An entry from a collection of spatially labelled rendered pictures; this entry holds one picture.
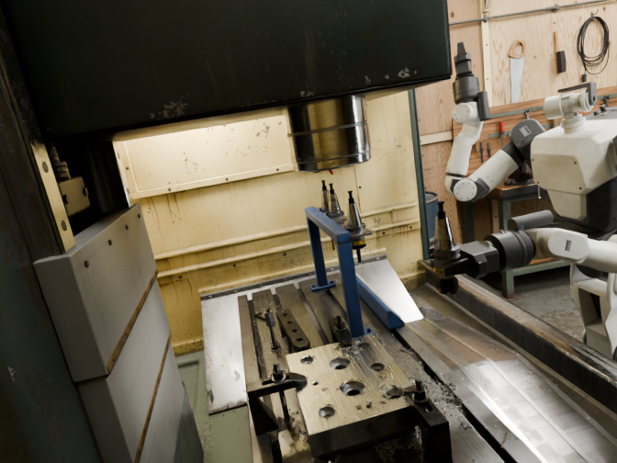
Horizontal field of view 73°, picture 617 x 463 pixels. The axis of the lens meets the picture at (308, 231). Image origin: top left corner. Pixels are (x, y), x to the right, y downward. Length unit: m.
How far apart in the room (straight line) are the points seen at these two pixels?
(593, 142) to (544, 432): 0.75
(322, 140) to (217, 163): 1.10
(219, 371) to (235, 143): 0.92
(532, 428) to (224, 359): 1.06
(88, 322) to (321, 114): 0.49
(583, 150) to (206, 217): 1.37
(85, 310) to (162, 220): 1.25
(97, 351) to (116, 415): 0.11
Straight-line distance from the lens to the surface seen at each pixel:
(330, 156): 0.75
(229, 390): 1.63
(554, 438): 1.24
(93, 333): 0.65
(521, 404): 1.30
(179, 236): 1.87
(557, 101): 1.44
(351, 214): 1.20
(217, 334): 1.79
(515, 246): 1.01
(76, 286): 0.63
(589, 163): 1.37
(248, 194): 1.83
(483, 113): 1.57
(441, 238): 0.93
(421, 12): 0.78
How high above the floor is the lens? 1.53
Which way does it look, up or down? 14 degrees down
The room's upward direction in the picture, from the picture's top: 10 degrees counter-clockwise
